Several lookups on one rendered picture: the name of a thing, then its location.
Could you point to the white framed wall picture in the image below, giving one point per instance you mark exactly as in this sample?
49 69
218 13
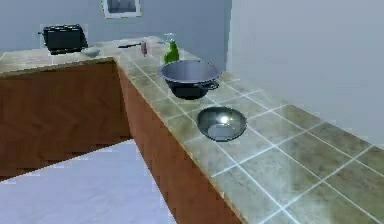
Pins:
121 7

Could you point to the brown tiled kitchen counter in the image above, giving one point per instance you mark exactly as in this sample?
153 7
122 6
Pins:
83 110

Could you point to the black kitchen knife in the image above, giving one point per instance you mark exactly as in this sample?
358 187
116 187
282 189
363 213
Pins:
128 45

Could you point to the shiny metal bowl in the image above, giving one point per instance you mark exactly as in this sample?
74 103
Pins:
221 123

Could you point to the small pink shaker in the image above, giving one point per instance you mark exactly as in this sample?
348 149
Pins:
143 48

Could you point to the small grey bowl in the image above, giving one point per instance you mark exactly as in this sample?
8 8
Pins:
90 51

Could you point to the black toaster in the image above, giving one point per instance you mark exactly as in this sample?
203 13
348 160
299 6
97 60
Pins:
64 38

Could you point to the black cooking pot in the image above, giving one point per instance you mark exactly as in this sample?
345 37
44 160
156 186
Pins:
189 77

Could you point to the green spray bottle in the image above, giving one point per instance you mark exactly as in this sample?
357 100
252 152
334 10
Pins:
171 52

